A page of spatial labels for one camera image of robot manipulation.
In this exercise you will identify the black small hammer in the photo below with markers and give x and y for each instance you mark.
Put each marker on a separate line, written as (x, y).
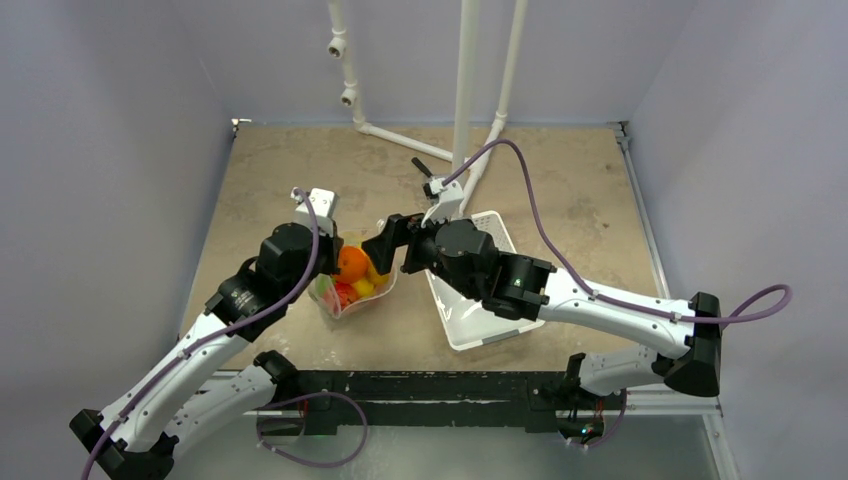
(423, 168)

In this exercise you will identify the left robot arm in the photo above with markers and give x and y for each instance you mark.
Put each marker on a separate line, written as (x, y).
(145, 431)

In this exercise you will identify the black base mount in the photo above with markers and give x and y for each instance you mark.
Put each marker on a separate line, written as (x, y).
(535, 401)

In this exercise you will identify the white pipe frame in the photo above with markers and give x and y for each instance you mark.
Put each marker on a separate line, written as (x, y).
(340, 48)

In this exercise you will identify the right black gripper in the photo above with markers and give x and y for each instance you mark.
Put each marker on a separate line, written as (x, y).
(411, 240)

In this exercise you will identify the white plastic tray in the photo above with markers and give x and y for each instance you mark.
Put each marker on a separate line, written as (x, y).
(466, 324)

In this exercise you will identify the orange yellow mango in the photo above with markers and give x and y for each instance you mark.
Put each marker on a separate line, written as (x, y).
(374, 277)

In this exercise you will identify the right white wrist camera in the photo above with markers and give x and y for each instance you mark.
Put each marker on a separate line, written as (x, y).
(445, 201)

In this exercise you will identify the green pear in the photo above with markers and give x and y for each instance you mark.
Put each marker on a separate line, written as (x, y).
(322, 286)

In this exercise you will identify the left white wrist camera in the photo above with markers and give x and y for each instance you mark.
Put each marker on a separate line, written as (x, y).
(316, 207)

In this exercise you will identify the orange fruit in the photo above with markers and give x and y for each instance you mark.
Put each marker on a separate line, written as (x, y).
(352, 265)

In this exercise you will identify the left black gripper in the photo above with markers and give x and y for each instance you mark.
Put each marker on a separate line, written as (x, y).
(332, 245)

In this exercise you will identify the red apple bottom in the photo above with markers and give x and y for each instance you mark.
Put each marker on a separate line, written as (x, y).
(346, 294)

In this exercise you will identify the yellow lemon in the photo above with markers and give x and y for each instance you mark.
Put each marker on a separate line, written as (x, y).
(363, 288)

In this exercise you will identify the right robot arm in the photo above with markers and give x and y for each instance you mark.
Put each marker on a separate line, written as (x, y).
(678, 342)

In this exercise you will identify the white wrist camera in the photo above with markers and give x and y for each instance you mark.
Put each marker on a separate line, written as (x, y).
(316, 207)
(445, 201)

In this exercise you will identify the clear zip top bag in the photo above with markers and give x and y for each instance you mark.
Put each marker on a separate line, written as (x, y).
(329, 307)

